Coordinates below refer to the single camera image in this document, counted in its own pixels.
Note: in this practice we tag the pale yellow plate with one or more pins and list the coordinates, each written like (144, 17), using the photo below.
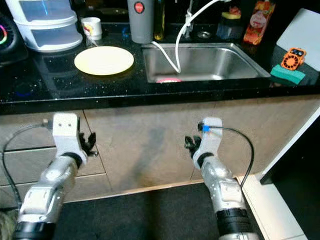
(104, 61)

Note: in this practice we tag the beige kitchen base cabinet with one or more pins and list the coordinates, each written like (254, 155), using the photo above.
(145, 140)

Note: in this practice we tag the beige drawer front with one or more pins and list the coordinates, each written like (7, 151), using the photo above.
(30, 137)
(105, 187)
(25, 167)

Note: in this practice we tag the beige cabinet door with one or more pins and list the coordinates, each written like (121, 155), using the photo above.
(145, 145)
(270, 125)

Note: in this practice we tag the red rimmed patterned plate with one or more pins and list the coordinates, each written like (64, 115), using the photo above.
(168, 80)

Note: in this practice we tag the dark grey floor mat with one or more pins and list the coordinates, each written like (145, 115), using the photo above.
(155, 220)

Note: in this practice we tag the stainless steel sink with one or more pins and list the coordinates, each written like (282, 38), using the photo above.
(220, 62)

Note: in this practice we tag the silver metal fork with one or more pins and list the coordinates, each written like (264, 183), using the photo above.
(92, 44)

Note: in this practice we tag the white stacked storage drawers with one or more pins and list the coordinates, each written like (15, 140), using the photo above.
(50, 40)

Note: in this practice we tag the round chrome counter cap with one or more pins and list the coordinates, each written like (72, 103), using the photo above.
(204, 35)

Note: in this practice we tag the white printed paper cup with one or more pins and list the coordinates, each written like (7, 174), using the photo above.
(92, 29)

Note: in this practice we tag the green sponge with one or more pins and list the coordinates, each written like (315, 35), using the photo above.
(285, 76)

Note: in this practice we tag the dark sponge holder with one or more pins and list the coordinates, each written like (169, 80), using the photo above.
(229, 29)

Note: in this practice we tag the black appliance side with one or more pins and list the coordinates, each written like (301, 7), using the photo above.
(305, 200)

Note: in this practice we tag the yellow oil bottle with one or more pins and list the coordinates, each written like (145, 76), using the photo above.
(159, 22)

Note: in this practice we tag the grey water filter canister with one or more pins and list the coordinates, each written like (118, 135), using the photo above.
(141, 25)

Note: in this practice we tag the small orange fan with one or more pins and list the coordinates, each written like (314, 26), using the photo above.
(293, 60)

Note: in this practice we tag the yellow sponge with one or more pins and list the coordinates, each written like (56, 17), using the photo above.
(231, 15)

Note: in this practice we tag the black speaker with rainbow light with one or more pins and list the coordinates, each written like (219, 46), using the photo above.
(5, 35)

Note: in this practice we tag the chrome sink faucet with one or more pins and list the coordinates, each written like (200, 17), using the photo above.
(190, 7)

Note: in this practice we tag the peach dish soap pump bottle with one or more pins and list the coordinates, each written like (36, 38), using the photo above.
(259, 22)

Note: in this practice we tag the red scrubber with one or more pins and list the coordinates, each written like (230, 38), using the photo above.
(235, 9)

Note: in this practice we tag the white cutting board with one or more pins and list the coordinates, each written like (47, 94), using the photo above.
(302, 35)

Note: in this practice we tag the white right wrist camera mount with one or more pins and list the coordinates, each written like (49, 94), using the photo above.
(212, 140)

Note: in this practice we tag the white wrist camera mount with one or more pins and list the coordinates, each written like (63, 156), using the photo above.
(66, 132)
(212, 140)

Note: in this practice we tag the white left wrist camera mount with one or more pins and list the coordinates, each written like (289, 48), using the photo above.
(66, 132)

